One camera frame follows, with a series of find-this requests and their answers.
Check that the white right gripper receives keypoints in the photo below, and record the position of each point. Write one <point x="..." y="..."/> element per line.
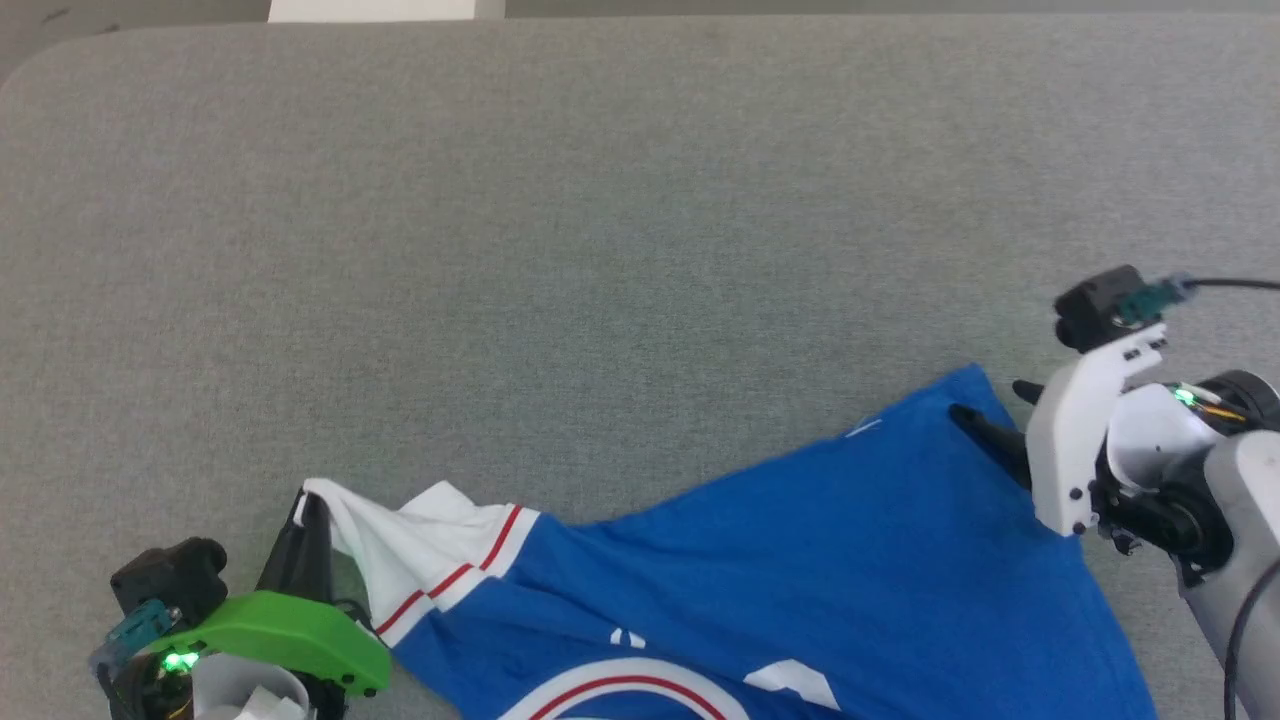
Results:
<point x="1075" y="440"/>

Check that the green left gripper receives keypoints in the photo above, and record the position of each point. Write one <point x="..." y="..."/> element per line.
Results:
<point x="280" y="630"/>

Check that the blue white red sports jersey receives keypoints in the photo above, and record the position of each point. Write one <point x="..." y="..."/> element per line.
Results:
<point x="800" y="580"/>

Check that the grey fabric cushion surface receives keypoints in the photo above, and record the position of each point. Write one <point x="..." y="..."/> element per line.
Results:
<point x="600" y="250"/>

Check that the white rectangular pillar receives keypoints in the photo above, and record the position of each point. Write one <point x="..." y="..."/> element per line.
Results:
<point x="385" y="10"/>

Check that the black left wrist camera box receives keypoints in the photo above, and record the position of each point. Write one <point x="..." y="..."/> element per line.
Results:
<point x="170" y="580"/>

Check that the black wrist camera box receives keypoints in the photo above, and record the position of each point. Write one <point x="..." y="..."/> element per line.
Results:
<point x="170" y="580"/>
<point x="1095" y="305"/>

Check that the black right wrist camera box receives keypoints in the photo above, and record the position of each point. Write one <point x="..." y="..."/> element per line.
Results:
<point x="1095" y="305"/>

